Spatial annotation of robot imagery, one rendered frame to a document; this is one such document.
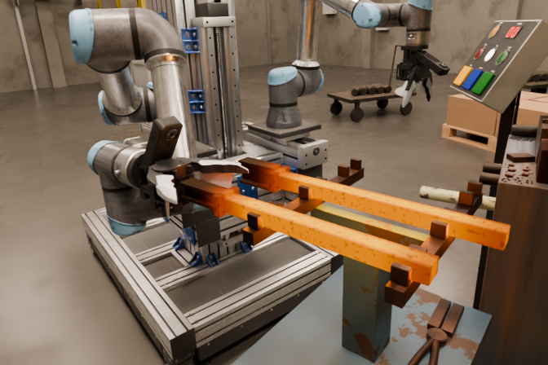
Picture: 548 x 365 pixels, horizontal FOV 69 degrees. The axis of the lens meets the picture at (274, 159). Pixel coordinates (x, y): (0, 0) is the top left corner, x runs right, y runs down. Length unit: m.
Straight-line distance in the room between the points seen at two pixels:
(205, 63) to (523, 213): 1.10
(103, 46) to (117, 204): 0.35
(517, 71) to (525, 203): 0.65
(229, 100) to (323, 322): 1.01
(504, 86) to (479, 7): 8.87
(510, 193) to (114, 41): 0.86
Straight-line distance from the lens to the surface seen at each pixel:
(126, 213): 0.86
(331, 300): 0.84
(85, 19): 0.98
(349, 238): 0.49
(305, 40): 1.68
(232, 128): 1.60
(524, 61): 1.45
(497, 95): 1.44
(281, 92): 1.59
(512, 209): 0.88
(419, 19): 1.42
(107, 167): 0.82
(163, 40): 0.96
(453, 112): 4.56
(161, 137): 0.68
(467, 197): 0.66
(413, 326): 0.80
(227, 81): 1.56
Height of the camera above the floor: 1.21
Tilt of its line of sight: 18 degrees down
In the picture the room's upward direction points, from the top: 2 degrees counter-clockwise
